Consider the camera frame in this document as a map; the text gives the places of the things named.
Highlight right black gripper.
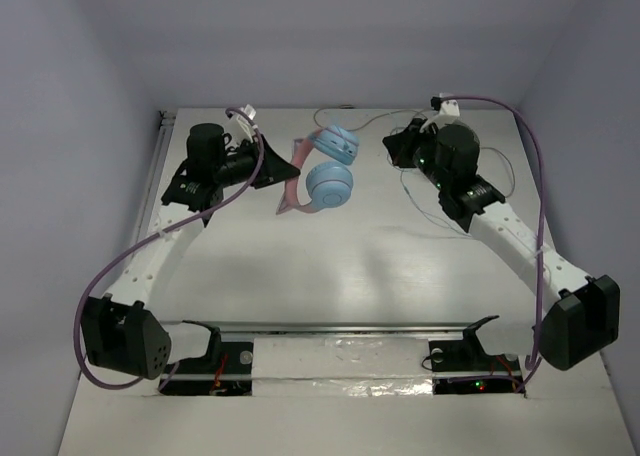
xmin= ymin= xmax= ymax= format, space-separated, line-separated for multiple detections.
xmin=383 ymin=119 xmax=450 ymax=192

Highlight pink blue cat-ear headphones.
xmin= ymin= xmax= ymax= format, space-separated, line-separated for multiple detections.
xmin=276 ymin=125 xmax=360 ymax=215

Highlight light blue headphone cable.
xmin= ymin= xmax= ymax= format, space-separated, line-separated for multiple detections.
xmin=329 ymin=115 xmax=516 ymax=242

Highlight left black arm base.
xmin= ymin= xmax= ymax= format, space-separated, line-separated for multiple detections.
xmin=158 ymin=321 xmax=254 ymax=397

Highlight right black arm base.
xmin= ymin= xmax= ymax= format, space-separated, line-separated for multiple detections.
xmin=421 ymin=315 xmax=524 ymax=395

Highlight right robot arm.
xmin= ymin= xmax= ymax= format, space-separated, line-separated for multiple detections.
xmin=382 ymin=118 xmax=620 ymax=371

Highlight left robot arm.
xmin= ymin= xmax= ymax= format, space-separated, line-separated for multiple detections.
xmin=73 ymin=119 xmax=300 ymax=390

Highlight white foam taped block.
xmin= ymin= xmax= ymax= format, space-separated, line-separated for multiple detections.
xmin=251 ymin=336 xmax=433 ymax=397

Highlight grey headphone cable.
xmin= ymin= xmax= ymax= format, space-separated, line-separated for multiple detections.
xmin=313 ymin=106 xmax=431 ymax=133

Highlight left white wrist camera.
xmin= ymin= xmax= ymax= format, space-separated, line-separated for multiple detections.
xmin=225 ymin=105 xmax=256 ymax=144

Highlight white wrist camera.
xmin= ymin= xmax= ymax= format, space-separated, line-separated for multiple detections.
xmin=421 ymin=93 xmax=460 ymax=131
xmin=225 ymin=105 xmax=256 ymax=144

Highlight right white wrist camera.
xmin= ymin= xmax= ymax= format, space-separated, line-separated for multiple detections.
xmin=421 ymin=93 xmax=460 ymax=131

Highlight aluminium rail left side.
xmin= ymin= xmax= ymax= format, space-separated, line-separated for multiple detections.
xmin=131 ymin=109 xmax=177 ymax=244

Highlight aluminium rail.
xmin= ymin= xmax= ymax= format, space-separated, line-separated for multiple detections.
xmin=162 ymin=319 xmax=539 ymax=335
xmin=131 ymin=109 xmax=177 ymax=244

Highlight aluminium rail front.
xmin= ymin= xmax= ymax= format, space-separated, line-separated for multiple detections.
xmin=162 ymin=319 xmax=539 ymax=335

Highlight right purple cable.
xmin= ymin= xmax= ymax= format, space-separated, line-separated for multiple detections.
xmin=449 ymin=95 xmax=546 ymax=395

